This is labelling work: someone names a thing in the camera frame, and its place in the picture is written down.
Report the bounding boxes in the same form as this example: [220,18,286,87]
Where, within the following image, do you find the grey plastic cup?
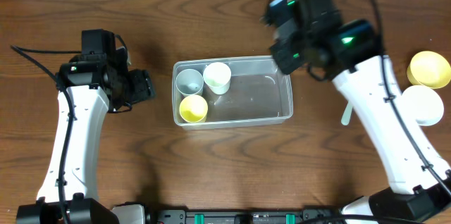
[175,69,204,97]

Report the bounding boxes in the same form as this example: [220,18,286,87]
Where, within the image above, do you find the white plastic cup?
[203,62,232,95]

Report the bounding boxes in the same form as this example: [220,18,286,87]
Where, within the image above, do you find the yellow plastic cup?
[179,95,208,123]

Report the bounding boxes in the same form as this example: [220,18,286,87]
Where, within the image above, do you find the yellow plastic bowl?
[407,51,450,89]

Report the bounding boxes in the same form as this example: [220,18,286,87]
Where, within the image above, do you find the white plastic bowl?
[402,85,445,126]

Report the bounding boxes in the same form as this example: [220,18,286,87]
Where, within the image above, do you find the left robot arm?
[16,29,155,223]

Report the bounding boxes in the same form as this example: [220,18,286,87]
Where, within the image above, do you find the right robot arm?
[264,0,450,223]

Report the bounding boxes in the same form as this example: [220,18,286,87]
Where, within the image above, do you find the clear plastic container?
[171,55,295,130]

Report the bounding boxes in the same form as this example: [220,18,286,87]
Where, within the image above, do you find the mint green plastic spoon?
[340,102,353,126]

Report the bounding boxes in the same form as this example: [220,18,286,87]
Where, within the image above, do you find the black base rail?
[145,208,338,224]

